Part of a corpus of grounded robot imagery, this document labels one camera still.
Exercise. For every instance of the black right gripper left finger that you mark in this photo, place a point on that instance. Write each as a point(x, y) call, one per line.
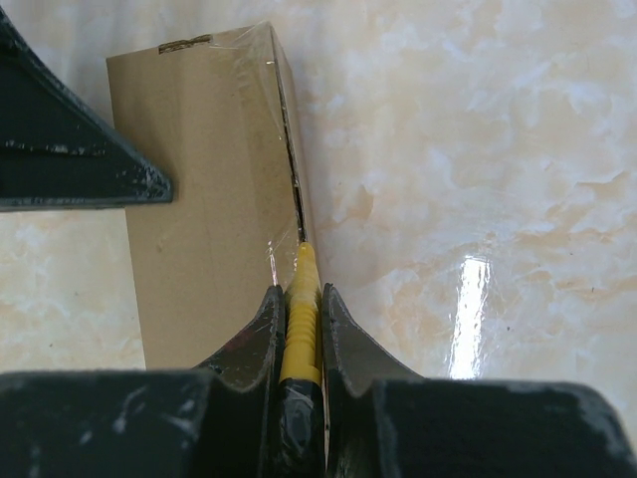
point(250, 360)

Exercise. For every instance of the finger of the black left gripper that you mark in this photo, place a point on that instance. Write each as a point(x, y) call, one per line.
point(57, 153)

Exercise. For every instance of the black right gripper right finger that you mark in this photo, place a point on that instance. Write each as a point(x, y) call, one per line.
point(356, 357)

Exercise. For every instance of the yellow utility knife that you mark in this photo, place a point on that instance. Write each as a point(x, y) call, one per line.
point(297, 435)

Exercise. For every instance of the brown cardboard express box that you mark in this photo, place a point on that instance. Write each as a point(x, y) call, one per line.
point(218, 114)

